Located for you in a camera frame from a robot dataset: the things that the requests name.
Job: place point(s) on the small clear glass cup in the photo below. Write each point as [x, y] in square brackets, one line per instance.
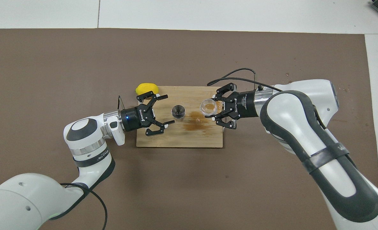
[208, 108]

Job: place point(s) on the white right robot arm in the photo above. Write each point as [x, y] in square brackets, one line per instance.
[304, 105]

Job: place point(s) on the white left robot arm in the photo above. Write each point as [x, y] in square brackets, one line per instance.
[16, 198]

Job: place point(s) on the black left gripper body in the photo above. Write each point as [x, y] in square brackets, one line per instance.
[134, 118]

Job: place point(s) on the steel double jigger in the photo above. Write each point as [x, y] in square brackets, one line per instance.
[178, 111]

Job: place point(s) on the stained wooden cutting board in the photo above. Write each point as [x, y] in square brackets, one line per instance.
[176, 137]

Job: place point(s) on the brown table mat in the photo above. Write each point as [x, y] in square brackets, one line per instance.
[208, 191]

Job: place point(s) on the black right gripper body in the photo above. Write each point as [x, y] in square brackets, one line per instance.
[244, 104]

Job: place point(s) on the yellow lemon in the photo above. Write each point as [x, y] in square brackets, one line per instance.
[144, 88]

